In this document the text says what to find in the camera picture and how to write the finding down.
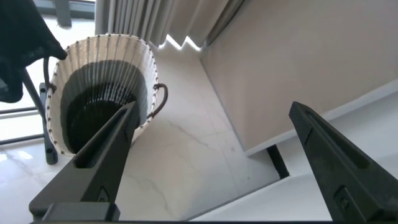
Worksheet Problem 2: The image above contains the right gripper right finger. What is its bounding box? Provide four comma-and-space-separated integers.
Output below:
288, 101, 398, 222

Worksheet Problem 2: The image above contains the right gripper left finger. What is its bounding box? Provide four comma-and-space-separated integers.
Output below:
28, 101, 141, 222

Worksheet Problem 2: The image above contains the window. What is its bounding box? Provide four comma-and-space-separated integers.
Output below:
32, 0, 96, 29

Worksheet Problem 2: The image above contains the beige curtain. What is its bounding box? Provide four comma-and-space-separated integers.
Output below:
94, 0, 246, 48

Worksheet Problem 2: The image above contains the black clothes rack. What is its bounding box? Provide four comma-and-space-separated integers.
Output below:
0, 70, 59, 166

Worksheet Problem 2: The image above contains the white laundry basket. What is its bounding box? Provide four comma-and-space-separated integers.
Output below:
42, 33, 169, 156

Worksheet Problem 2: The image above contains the black garment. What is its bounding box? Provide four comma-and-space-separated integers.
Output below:
0, 0, 68, 104

